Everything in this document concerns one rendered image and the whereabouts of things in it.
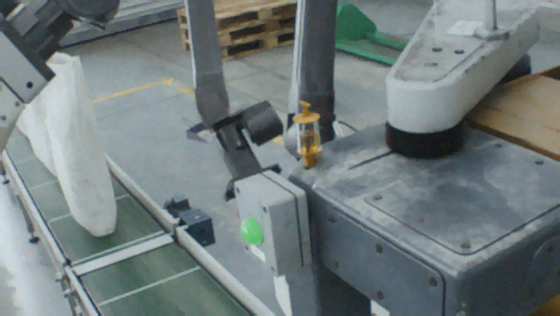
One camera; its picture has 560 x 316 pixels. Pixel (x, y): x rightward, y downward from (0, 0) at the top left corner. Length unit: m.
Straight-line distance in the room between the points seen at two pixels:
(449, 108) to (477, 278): 0.23
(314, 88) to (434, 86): 0.29
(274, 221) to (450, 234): 0.19
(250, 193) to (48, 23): 0.38
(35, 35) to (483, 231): 0.62
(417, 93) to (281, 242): 0.21
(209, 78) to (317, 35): 0.35
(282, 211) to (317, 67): 0.33
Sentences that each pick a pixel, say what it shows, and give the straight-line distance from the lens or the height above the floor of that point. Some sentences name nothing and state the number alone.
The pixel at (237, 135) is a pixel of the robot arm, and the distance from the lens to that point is 1.24.
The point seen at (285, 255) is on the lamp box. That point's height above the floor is 1.27.
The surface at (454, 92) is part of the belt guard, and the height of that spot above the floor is 1.40.
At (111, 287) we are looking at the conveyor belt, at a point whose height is 0.38.
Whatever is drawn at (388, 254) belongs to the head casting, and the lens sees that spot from 0.62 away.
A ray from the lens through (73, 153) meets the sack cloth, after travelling 2.62.
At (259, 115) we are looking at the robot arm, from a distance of 1.25.
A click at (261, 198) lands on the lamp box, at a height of 1.33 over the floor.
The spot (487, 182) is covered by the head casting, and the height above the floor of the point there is 1.34.
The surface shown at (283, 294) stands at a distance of 1.28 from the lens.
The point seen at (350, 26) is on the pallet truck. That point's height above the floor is 0.18.
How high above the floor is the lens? 1.64
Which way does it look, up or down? 23 degrees down
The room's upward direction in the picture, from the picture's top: 7 degrees counter-clockwise
